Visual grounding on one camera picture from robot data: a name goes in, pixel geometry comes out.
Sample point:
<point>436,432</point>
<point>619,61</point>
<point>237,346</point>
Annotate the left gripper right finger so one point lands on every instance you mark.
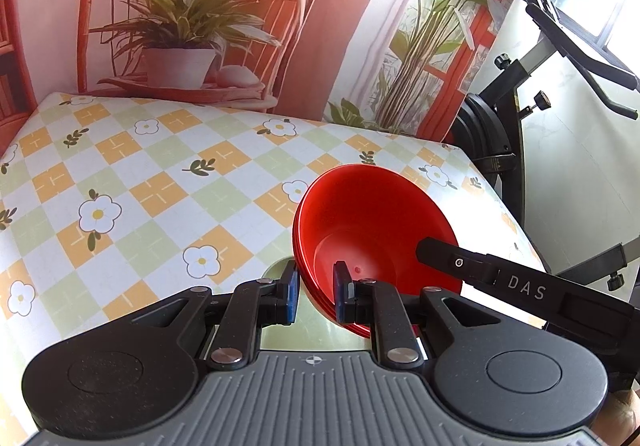
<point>378,306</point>

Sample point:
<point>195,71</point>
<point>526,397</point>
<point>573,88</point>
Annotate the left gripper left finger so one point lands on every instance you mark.
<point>238,318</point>

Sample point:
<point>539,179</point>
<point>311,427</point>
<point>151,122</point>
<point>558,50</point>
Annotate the green square plate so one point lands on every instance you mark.
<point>311,331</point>

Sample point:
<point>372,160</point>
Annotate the red bowl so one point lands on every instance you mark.
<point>314,292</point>
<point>328,309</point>
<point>371,218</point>

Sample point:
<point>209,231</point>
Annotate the checkered floral tablecloth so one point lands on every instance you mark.
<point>109,204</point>

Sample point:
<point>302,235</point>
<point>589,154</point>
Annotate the black exercise bike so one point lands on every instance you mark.
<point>562,154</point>

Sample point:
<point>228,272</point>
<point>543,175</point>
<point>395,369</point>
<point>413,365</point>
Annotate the printed room backdrop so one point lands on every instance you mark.
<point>401,66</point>

